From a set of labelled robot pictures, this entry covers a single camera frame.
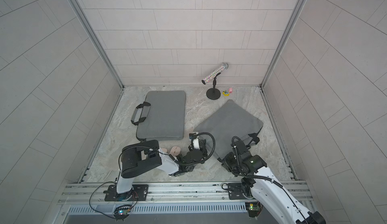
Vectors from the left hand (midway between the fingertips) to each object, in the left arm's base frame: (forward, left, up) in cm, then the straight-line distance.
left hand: (211, 142), depth 86 cm
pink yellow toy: (+39, -14, 0) cm, 41 cm away
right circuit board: (-30, -18, -2) cm, 36 cm away
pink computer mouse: (-5, +20, 0) cm, 21 cm away
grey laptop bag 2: (+13, -12, +2) cm, 18 cm away
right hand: (-12, -4, 0) cm, 12 cm away
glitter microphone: (+43, -10, +21) cm, 49 cm away
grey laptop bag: (+19, +33, -3) cm, 38 cm away
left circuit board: (-33, +40, 0) cm, 52 cm away
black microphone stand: (+39, -4, 0) cm, 39 cm away
